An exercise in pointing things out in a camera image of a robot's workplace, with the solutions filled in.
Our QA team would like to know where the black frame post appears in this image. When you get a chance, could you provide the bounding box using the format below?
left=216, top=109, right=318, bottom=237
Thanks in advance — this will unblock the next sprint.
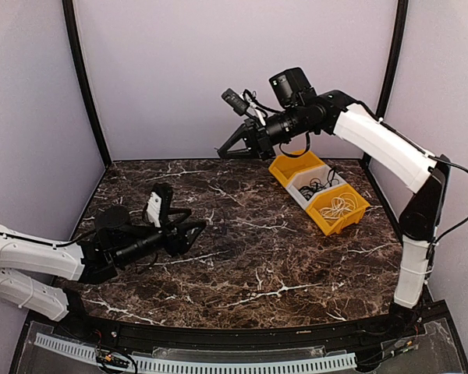
left=376, top=0, right=409, bottom=118
left=62, top=0, right=112, bottom=168

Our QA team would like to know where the yellow plastic bin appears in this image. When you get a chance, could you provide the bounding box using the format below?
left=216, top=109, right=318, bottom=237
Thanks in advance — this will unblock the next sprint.
left=268, top=151, right=324, bottom=187
left=305, top=183, right=371, bottom=236

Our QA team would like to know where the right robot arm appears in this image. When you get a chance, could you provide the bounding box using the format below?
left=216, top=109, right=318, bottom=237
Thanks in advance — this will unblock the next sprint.
left=218, top=67, right=449, bottom=309

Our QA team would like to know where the right black frame post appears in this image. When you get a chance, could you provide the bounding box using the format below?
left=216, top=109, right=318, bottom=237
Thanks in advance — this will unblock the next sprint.
left=376, top=0, right=409, bottom=118

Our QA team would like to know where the left black frame post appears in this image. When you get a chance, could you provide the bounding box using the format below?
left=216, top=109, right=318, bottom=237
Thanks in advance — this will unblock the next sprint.
left=62, top=0, right=112, bottom=168

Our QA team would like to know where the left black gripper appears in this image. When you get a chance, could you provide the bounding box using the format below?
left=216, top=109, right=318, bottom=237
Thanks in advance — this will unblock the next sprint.
left=115, top=208, right=206, bottom=268

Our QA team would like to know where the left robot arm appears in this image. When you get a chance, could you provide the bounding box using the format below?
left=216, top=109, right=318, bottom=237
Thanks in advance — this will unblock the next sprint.
left=0, top=206, right=206, bottom=340

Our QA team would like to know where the white cable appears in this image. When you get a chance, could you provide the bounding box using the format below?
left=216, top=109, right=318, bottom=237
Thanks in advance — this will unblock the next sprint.
left=319, top=190, right=362, bottom=225

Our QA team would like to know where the near yellow plastic bin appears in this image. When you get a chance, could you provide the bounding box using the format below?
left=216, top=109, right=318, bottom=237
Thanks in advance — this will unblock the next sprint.
left=305, top=183, right=371, bottom=236

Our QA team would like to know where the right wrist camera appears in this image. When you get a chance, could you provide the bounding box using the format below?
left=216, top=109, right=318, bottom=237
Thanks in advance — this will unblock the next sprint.
left=221, top=88, right=266, bottom=126

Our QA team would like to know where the white plastic bin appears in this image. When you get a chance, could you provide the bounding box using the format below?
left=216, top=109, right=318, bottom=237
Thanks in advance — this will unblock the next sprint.
left=286, top=165, right=346, bottom=210

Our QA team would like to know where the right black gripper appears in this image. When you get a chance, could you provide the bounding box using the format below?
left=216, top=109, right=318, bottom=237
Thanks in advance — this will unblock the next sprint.
left=218, top=103, right=314, bottom=160

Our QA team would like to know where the black front rail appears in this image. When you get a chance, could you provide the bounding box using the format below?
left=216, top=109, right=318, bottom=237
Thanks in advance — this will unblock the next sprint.
left=55, top=313, right=425, bottom=352

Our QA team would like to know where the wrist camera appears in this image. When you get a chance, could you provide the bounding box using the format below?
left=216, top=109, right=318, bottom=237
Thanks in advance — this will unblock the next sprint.
left=141, top=183, right=173, bottom=228
left=221, top=88, right=266, bottom=126

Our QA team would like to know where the white slotted cable duct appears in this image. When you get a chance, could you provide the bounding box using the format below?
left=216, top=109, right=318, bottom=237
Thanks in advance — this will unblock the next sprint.
left=34, top=333, right=356, bottom=373

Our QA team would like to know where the black cable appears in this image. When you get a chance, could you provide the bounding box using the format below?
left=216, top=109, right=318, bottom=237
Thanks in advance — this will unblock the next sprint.
left=298, top=167, right=339, bottom=199

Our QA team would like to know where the far yellow plastic bin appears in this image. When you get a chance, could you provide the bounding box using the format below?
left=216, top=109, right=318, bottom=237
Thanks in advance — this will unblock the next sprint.
left=268, top=151, right=324, bottom=187

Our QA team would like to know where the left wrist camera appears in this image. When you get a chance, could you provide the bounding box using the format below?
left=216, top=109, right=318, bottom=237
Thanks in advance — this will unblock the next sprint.
left=141, top=183, right=173, bottom=228

